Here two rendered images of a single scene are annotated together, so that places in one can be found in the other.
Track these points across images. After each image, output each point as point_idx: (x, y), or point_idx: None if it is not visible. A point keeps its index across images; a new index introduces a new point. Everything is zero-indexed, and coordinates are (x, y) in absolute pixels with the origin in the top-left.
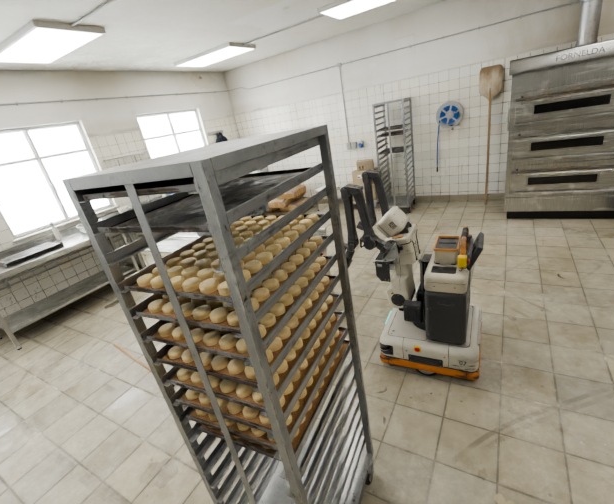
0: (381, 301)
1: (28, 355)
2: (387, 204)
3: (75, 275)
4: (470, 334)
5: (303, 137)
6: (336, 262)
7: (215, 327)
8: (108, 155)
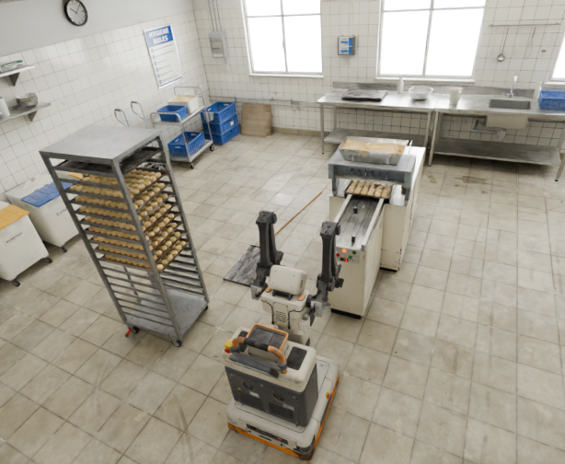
0: (381, 366)
1: (315, 160)
2: (324, 270)
3: (399, 126)
4: (252, 413)
5: (88, 158)
6: (492, 317)
7: (78, 195)
8: (501, 19)
